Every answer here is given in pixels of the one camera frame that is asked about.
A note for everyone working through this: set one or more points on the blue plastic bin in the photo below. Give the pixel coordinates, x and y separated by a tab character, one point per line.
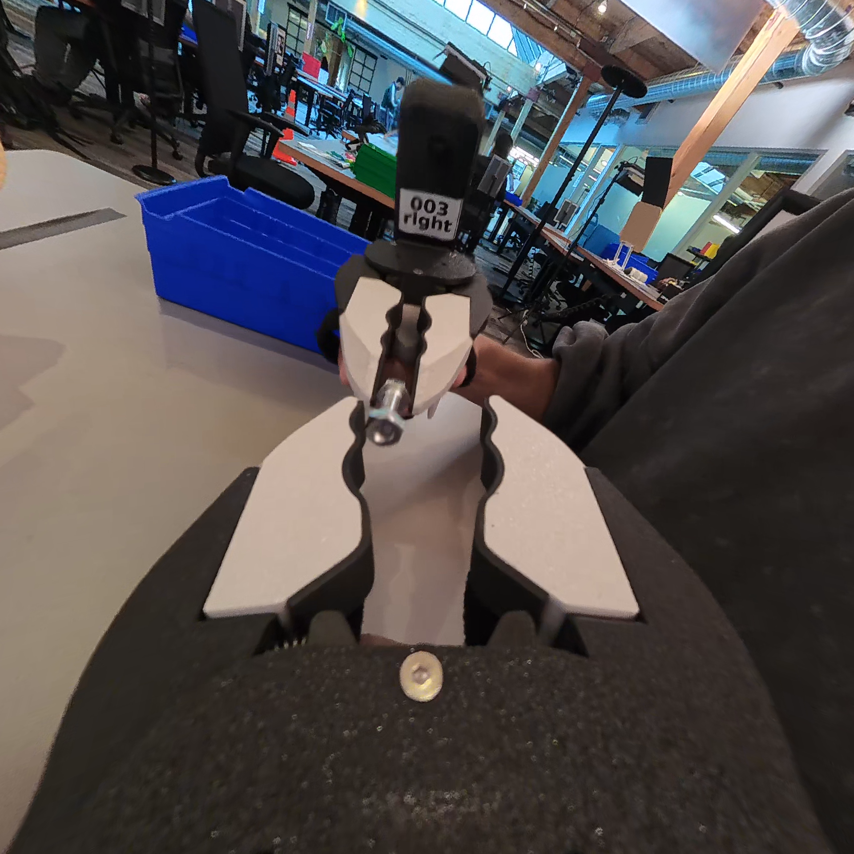
241	266

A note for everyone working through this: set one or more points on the silver hex nut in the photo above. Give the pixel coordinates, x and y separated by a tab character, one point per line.
385	431

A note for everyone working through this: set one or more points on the black office chair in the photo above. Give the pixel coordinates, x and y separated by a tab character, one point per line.
146	67
247	79

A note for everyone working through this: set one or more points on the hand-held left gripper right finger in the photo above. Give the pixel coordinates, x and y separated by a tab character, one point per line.
560	534

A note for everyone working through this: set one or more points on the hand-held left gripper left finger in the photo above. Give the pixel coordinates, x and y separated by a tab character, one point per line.
287	534

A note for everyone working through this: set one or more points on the grey desk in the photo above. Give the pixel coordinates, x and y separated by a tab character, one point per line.
79	400

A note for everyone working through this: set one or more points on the person's right forearm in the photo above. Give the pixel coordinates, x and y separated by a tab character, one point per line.
667	347

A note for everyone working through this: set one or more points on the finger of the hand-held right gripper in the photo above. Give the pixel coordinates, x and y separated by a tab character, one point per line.
450	347
363	333

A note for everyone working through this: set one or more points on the wooden beam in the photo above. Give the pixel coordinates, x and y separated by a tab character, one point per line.
720	120

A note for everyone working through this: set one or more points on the green crate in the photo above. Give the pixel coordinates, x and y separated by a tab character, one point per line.
378	170

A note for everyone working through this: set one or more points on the silver ventilation duct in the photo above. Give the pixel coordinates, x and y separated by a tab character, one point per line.
820	26

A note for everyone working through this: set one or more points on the silver bolt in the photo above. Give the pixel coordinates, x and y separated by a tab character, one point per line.
390	397

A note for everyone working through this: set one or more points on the person's dark clothing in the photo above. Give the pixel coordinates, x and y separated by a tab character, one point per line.
787	641

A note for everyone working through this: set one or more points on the person's right hand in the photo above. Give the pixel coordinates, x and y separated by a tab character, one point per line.
514	376

